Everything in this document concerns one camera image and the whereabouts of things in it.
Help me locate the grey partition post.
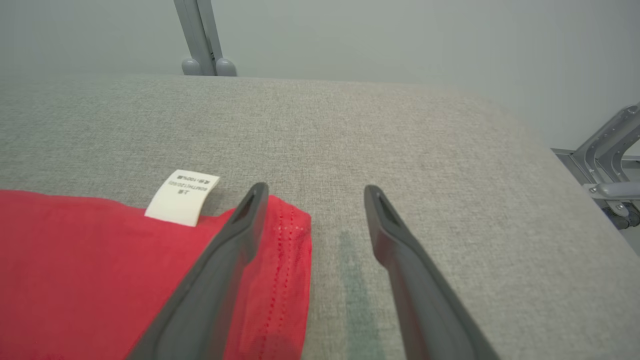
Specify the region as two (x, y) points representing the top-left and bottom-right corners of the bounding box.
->
(173, 0), (238, 77)

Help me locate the grey metal frame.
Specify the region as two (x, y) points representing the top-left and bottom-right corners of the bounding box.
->
(550, 102), (640, 231)

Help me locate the red jersey with white trim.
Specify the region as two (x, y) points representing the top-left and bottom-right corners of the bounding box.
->
(0, 170), (313, 360)

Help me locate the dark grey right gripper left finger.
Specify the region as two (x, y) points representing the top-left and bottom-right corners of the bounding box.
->
(127, 182), (270, 360)

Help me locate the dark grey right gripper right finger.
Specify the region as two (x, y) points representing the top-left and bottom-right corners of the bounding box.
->
(364, 185), (501, 360)

